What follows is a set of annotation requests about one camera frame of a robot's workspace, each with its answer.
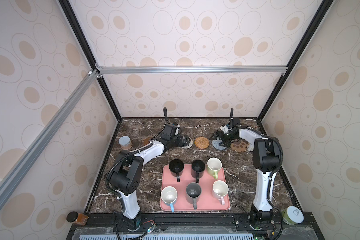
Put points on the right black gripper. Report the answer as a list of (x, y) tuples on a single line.
[(217, 133)]

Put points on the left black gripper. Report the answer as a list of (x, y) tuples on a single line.
[(180, 143)]

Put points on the multicolour woven round coaster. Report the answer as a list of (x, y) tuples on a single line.
[(188, 146)]

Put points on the cork paw print coaster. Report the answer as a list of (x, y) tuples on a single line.
[(239, 146)]

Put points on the blue woven round coaster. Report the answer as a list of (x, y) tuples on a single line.
[(219, 145)]

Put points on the rattan woven round coaster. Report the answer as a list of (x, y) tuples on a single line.
[(201, 142)]

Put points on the black mug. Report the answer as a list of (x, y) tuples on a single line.
[(197, 171), (176, 168)]

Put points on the brown wooden round coaster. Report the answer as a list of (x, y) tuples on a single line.
[(146, 141)]

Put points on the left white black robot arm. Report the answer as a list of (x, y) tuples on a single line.
[(124, 177)]

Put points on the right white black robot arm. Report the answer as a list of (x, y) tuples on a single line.
[(267, 160)]

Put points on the blue lidded white jar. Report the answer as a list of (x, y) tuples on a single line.
[(250, 147)]

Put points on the grey mug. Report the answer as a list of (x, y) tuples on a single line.
[(193, 193)]

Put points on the grey lidded pink jar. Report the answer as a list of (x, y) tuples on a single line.
[(125, 143)]

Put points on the pink tray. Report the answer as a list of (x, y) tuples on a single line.
[(202, 192)]

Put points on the green jar white lid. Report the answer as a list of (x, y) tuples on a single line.
[(292, 215)]

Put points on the amber spice jar black cap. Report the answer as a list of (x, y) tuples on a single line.
[(76, 218)]

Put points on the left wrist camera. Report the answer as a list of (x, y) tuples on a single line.
[(170, 131)]

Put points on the white mug blue handle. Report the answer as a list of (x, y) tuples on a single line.
[(169, 196)]

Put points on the white mug pink handle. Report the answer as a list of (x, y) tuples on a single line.
[(219, 190)]

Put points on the horizontal aluminium frame bar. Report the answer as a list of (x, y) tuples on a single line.
[(190, 70)]

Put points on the diagonal aluminium frame bar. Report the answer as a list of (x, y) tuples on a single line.
[(21, 168)]

